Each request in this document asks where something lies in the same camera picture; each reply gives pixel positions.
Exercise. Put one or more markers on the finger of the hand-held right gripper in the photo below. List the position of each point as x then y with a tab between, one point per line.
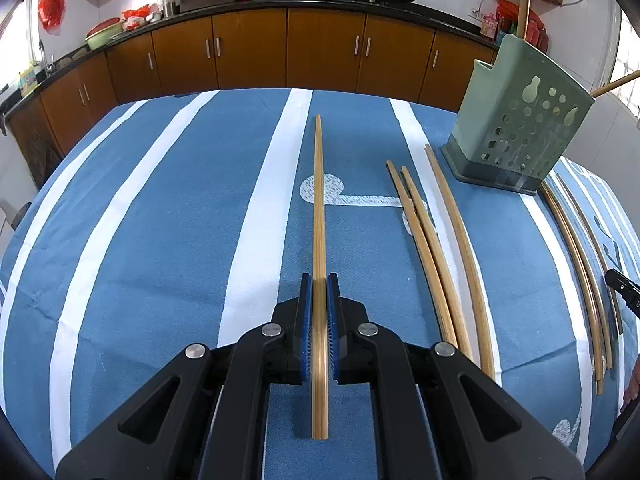
625	287

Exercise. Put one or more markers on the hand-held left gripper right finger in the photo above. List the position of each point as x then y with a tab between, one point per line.
332	330

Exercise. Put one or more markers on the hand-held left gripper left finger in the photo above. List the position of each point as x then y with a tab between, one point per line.
306	330

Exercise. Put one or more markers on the bamboo chopstick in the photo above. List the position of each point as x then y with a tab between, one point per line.
580	210
407	205
318	210
615	85
590	320
524	0
603	332
459	240
419	205

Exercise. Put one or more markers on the green perforated utensil holder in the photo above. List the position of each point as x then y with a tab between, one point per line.
500	75

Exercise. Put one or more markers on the blue white striped tablecloth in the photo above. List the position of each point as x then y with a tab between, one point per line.
175	210

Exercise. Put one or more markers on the bright window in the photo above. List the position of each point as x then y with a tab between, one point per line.
627	60

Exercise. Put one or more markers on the wooden kitchen base cabinets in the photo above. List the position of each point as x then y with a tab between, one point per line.
250	50

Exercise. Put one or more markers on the red seasoning packages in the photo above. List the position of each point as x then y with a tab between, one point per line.
505	20

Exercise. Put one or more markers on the black kitchen countertop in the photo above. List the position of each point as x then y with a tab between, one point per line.
280	2

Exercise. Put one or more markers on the red bag on counter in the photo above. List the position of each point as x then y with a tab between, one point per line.
137	17

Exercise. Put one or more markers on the green basin with red lid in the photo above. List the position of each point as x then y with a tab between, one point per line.
102	35

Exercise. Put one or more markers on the hanging red plastic bag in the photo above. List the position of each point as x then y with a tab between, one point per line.
52	10

